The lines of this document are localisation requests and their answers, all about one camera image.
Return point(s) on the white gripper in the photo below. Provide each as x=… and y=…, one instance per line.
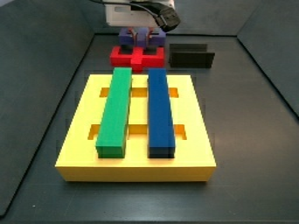
x=123, y=17

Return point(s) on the purple comb-shaped block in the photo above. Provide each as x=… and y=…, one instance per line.
x=157, y=37

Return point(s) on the black angle fixture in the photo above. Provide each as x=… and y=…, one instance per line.
x=189, y=56

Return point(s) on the yellow slotted board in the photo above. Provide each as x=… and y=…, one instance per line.
x=79, y=163

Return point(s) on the red comb-shaped block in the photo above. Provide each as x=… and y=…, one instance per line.
x=137, y=60

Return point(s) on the green bar block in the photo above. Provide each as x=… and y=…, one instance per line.
x=112, y=129

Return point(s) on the blue bar block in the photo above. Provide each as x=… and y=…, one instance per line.
x=160, y=121

